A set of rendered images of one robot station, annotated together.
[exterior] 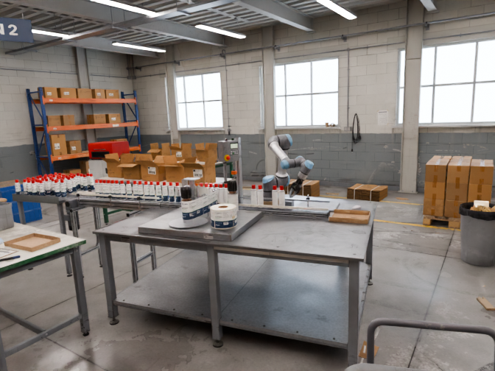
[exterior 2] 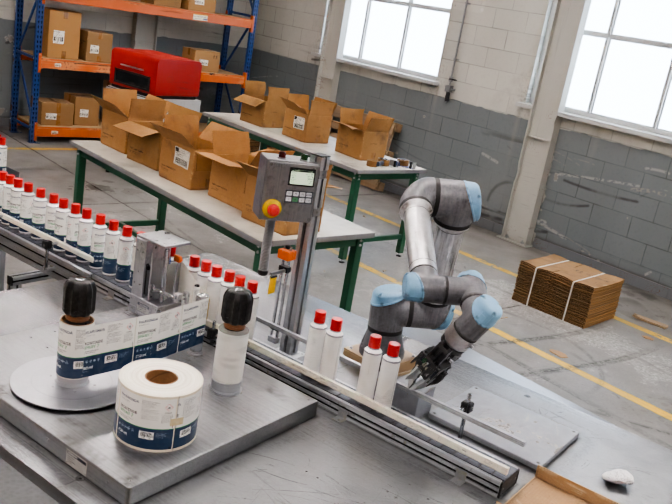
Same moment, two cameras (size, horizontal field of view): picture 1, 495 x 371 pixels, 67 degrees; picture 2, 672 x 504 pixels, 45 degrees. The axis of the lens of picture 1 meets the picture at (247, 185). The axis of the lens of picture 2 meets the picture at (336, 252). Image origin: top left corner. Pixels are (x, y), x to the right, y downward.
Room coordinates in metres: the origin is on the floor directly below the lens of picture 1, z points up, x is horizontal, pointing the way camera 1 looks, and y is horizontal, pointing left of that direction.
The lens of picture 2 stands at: (1.11, -0.52, 1.93)
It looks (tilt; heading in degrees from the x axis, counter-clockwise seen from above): 17 degrees down; 12
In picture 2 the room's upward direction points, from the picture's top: 10 degrees clockwise
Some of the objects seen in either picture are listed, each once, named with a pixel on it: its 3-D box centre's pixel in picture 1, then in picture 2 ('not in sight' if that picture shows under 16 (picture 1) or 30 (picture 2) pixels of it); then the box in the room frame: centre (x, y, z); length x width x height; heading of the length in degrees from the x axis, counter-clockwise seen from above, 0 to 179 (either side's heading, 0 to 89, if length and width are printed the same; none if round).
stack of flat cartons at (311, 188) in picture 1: (300, 189); (567, 289); (7.39, -1.07, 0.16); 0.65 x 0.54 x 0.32; 61
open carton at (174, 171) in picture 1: (180, 168); (248, 171); (5.41, 0.96, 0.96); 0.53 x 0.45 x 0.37; 148
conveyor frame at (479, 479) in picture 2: (239, 208); (270, 362); (3.34, 0.09, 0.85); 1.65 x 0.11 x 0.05; 68
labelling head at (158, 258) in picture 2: (191, 192); (161, 276); (3.41, 0.52, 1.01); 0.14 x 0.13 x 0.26; 68
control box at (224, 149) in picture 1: (228, 151); (286, 188); (3.45, 0.16, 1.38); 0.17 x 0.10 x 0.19; 123
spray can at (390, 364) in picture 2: (281, 197); (387, 376); (3.18, -0.30, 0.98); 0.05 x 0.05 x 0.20
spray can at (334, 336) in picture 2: (260, 196); (331, 351); (3.25, -0.11, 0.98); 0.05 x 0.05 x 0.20
